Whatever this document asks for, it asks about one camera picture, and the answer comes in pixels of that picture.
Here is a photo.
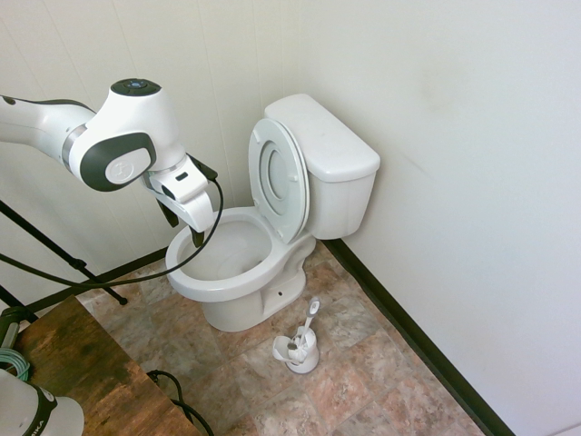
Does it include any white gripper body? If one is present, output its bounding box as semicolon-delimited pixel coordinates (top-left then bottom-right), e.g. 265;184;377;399
146;155;215;232

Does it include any white toilet brush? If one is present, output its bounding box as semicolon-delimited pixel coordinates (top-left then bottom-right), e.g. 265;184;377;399
285;295;320;362

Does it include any white toilet bowl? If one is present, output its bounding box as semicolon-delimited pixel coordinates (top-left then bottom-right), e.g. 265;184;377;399
164;206;318;333

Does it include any white toilet seat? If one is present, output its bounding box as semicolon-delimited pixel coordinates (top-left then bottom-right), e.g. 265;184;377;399
247;117;311;244

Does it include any white toilet lid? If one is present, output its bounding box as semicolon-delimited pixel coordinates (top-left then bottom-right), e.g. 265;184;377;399
266;124;312;242

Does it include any white toilet tank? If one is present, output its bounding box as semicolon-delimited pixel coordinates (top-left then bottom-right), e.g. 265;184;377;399
302;158;380;242

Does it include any black baseboard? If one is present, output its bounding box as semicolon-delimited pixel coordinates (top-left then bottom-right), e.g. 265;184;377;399
25;246;172;315
323;237;517;436

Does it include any white tank lid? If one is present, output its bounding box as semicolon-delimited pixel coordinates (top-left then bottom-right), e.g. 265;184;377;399
263;93;382;184

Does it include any brown wooden table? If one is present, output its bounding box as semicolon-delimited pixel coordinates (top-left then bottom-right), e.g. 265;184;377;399
15;293;202;436

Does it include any white brush holder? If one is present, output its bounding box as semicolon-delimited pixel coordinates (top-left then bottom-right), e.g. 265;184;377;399
271;330;320;375

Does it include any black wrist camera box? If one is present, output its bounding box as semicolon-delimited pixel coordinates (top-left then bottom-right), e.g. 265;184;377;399
187;154;219;181

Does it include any black camera tripod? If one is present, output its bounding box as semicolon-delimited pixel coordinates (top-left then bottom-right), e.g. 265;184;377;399
0;198;129;324

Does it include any black floor cable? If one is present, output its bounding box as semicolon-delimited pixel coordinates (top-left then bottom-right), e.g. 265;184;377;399
145;369;215;436

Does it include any green coiled cable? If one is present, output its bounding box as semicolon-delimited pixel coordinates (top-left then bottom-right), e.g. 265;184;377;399
0;347;32;382

